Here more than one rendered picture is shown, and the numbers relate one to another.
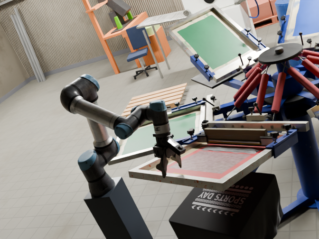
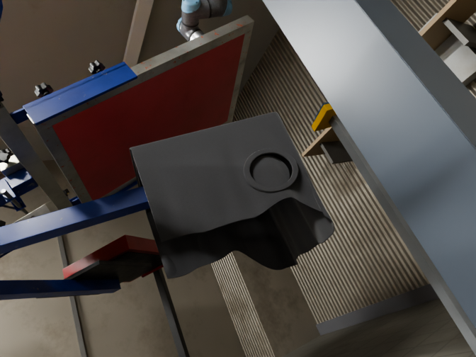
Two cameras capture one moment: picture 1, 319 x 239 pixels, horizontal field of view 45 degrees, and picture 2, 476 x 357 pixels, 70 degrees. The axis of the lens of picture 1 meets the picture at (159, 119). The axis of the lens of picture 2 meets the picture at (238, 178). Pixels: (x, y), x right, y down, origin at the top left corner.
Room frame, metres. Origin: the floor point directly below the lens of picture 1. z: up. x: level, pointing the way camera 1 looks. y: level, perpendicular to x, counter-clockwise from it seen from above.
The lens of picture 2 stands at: (2.72, 0.37, 0.39)
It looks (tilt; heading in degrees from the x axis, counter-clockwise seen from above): 22 degrees up; 204
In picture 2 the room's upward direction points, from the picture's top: 25 degrees counter-clockwise
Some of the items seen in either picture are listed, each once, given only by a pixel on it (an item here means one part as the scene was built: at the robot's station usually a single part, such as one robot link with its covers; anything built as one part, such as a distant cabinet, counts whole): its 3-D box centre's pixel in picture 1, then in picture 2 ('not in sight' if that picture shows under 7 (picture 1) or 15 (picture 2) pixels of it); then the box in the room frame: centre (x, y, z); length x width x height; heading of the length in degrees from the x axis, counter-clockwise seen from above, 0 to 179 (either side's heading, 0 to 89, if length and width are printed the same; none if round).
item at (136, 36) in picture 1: (136, 51); not in sight; (7.88, -0.12, 0.49); 0.57 x 0.54 x 0.98; 148
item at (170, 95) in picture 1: (155, 101); not in sight; (5.95, -0.05, 0.05); 1.07 x 0.73 x 0.10; 64
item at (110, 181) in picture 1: (98, 180); not in sight; (1.94, 0.46, 1.25); 0.15 x 0.15 x 0.10
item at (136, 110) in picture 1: (141, 114); (194, 10); (1.71, 0.07, 1.62); 0.11 x 0.11 x 0.08; 44
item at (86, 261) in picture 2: not in sight; (127, 261); (1.13, -1.28, 1.06); 0.61 x 0.46 x 0.12; 13
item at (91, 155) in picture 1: (91, 164); not in sight; (1.95, 0.45, 1.37); 0.13 x 0.12 x 0.14; 134
